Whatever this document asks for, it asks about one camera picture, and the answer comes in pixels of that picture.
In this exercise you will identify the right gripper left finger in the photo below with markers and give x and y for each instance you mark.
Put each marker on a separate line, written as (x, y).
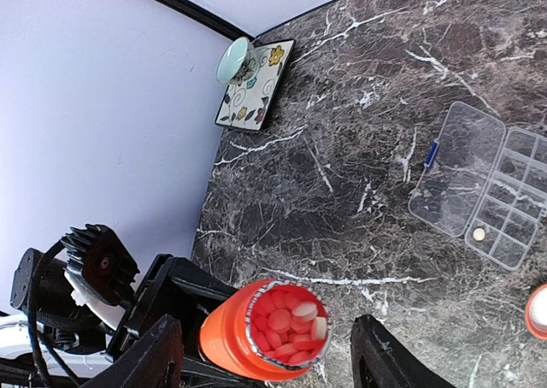
(155, 360)

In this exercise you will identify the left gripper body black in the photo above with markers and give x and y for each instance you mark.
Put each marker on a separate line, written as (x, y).
(172, 286)

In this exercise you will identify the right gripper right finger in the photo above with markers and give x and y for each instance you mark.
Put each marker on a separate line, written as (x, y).
(380, 360)

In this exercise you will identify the red pill bottle grey cap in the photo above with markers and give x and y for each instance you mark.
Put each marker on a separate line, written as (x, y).
(224, 338)

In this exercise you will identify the clear plastic pill organizer box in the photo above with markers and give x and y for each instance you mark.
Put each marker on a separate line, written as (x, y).
(480, 173)

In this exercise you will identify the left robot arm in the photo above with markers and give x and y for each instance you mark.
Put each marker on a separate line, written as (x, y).
(54, 342)

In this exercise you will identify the pink pills in bottle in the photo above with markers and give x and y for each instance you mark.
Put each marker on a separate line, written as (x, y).
(288, 325)

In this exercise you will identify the white pill in organizer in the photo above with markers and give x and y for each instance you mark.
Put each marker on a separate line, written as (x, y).
(479, 234)

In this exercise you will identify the patterned coaster mat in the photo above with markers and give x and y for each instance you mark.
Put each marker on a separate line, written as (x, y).
(245, 105)

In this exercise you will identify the green ceramic bowl left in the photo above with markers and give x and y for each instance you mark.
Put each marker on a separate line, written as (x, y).
(238, 63)

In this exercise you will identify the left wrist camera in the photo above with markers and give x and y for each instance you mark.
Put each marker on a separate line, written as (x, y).
(100, 263)

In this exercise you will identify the left black corner post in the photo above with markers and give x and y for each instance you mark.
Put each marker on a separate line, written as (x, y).
(206, 18)

